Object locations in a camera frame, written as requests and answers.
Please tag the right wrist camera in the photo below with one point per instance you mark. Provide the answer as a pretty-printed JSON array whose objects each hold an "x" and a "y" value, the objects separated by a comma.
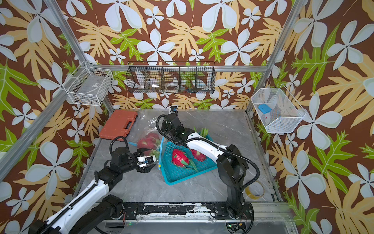
[{"x": 173, "y": 109}]

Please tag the teal plastic basket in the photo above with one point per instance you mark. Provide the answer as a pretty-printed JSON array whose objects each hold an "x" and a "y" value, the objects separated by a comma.
[{"x": 173, "y": 174}]

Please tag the red plastic tool case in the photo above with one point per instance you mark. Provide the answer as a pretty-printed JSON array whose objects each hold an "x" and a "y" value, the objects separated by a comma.
[{"x": 120, "y": 123}]

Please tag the white wire basket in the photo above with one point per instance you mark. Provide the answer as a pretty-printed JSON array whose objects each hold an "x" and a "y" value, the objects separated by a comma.
[
  {"x": 89, "y": 85},
  {"x": 287, "y": 113}
]

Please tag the white wire basket left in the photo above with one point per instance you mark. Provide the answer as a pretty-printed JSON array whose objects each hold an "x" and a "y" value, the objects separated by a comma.
[{"x": 89, "y": 85}]

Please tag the black mounting base rail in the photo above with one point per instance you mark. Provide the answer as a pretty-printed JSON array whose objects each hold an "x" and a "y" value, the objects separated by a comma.
[{"x": 178, "y": 210}]

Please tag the zip-top bag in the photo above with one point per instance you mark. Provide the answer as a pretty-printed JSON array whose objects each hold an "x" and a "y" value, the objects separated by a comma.
[{"x": 144, "y": 133}]

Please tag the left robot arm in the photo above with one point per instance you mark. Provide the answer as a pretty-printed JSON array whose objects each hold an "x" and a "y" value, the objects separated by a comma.
[{"x": 95, "y": 204}]

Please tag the dragon fruit bag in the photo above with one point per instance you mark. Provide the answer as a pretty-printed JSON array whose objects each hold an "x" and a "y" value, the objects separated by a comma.
[
  {"x": 180, "y": 159},
  {"x": 197, "y": 147},
  {"x": 150, "y": 147},
  {"x": 153, "y": 136}
]

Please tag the yellow tape roll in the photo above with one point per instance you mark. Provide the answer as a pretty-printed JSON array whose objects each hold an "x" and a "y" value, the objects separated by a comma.
[{"x": 255, "y": 191}]

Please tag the white wire basket right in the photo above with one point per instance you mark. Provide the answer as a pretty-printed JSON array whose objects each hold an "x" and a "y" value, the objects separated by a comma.
[{"x": 287, "y": 113}]

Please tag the black wire basket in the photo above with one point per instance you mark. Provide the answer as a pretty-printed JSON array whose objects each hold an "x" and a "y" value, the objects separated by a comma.
[{"x": 171, "y": 77}]

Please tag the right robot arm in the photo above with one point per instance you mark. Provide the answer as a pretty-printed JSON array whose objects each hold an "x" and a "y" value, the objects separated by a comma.
[{"x": 235, "y": 171}]

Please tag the blue object in basket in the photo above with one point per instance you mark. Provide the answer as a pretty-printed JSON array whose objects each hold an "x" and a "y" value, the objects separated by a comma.
[{"x": 264, "y": 108}]

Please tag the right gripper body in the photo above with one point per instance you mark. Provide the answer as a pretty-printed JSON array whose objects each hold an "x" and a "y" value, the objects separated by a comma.
[{"x": 166, "y": 128}]

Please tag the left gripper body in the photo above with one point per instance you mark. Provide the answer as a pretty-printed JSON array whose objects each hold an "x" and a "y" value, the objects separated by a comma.
[{"x": 140, "y": 152}]

